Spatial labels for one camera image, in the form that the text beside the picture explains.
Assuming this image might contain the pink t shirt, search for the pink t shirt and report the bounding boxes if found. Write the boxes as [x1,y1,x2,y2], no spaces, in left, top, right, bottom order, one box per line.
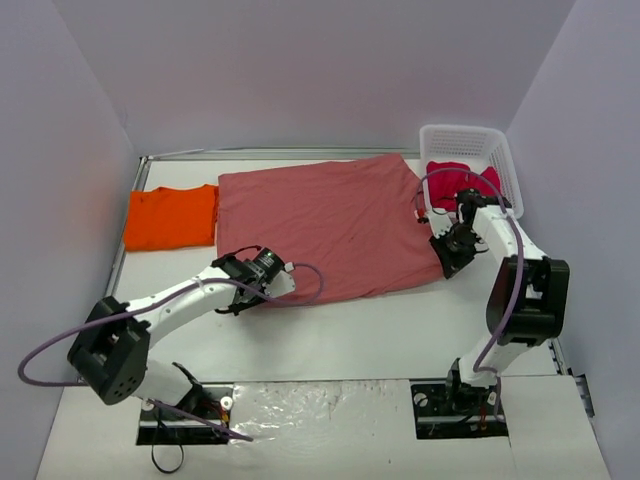
[217,154,443,303]

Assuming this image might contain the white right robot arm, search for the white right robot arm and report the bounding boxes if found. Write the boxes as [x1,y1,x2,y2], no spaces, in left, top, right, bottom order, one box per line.
[430,189,570,413]

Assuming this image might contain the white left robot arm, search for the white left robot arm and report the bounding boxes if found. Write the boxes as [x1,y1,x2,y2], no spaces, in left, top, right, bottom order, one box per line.
[67,248,296,418]

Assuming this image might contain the magenta t shirt in basket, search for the magenta t shirt in basket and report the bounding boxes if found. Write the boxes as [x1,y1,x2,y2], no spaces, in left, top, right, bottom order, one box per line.
[426,161,502,213]

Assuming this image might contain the white plastic basket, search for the white plastic basket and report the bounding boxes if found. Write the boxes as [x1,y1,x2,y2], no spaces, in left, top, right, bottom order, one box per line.
[419,124,524,219]

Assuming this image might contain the orange folded t shirt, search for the orange folded t shirt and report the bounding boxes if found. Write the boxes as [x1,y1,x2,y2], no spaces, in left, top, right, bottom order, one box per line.
[123,184,219,252]

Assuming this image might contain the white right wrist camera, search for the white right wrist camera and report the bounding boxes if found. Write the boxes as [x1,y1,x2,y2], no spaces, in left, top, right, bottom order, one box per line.
[414,208,453,238]

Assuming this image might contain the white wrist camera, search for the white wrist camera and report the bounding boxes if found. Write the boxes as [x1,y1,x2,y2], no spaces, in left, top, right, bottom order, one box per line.
[414,208,453,238]
[265,262,296,298]

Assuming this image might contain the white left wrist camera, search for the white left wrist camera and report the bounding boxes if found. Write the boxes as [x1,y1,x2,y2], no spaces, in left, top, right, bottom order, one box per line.
[265,262,296,298]

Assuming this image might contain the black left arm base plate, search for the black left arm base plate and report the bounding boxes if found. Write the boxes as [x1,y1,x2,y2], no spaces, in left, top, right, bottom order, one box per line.
[135,385,235,447]

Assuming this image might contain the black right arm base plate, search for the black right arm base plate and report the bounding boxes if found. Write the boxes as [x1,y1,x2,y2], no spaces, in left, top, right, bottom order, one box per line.
[410,379,509,440]

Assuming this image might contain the thin black cable loop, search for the thin black cable loop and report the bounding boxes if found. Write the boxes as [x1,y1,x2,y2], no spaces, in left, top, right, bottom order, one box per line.
[151,442,185,475]

